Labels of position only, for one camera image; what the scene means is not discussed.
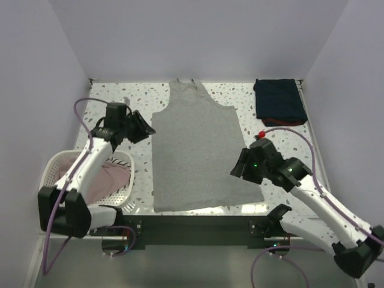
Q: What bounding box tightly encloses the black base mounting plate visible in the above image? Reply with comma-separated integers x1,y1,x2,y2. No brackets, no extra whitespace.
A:
89,206,301,250

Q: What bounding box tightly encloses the white laundry basket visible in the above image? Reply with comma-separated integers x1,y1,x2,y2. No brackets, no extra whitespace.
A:
40,150,135,206

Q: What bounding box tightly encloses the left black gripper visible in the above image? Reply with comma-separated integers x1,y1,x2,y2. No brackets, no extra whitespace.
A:
120,110,155,144

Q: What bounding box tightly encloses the striped white garment in basket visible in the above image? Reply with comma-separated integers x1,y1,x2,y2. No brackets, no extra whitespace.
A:
110,158,131,167

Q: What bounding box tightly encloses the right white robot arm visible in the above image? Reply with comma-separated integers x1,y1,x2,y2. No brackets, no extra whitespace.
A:
230,138,383,279

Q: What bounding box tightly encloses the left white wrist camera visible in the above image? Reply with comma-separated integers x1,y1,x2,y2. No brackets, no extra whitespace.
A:
123,97,130,106

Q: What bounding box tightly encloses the pink garment in basket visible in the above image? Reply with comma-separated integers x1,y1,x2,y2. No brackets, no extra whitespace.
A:
56,158,131,203

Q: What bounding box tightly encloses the navy basketball tank top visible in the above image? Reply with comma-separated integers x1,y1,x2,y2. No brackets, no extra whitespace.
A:
253,79,308,127

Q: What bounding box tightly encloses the grey garment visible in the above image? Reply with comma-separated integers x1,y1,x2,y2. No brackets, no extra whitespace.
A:
152,79,264,212

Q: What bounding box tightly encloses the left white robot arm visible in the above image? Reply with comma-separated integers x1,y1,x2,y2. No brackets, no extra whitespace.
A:
38,103,155,238

